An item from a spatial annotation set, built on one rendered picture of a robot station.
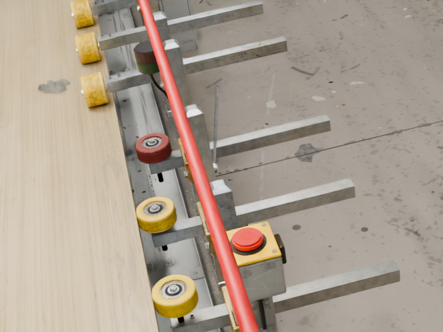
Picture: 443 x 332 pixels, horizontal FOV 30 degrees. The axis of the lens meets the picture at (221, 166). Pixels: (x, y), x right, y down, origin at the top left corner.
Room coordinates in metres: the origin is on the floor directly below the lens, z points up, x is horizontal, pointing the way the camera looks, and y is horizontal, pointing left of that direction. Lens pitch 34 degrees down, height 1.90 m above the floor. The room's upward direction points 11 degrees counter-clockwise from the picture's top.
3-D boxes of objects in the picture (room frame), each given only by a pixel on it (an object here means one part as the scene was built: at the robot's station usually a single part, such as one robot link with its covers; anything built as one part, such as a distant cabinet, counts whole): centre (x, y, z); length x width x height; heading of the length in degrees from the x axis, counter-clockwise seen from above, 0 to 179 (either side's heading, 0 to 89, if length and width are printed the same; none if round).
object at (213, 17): (2.11, 0.06, 0.95); 0.50 x 0.04 x 0.04; 96
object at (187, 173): (1.59, 0.06, 0.85); 0.14 x 0.06 x 0.05; 6
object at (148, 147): (1.60, 0.15, 0.85); 0.08 x 0.08 x 0.11
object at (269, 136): (1.62, -0.05, 0.84); 0.43 x 0.03 x 0.04; 96
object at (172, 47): (1.57, 0.06, 0.92); 0.04 x 0.04 x 0.48; 6
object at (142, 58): (1.56, 0.10, 1.15); 0.06 x 0.06 x 0.02
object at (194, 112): (1.32, 0.03, 0.90); 0.04 x 0.04 x 0.48; 6
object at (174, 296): (1.10, 0.12, 0.85); 0.08 x 0.08 x 0.11
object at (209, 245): (1.34, 0.04, 0.84); 0.14 x 0.06 x 0.05; 6
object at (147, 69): (1.56, 0.10, 1.12); 0.06 x 0.06 x 0.02
